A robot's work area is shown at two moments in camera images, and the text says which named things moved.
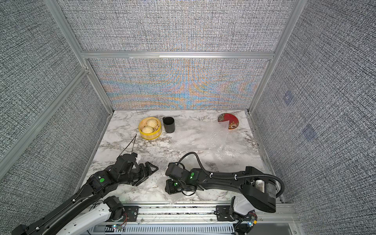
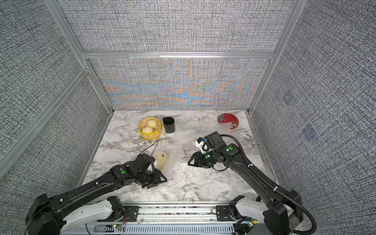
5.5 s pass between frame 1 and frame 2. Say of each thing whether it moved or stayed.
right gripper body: moved
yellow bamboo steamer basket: stayed
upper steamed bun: stayed
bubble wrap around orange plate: stayed
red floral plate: stayed
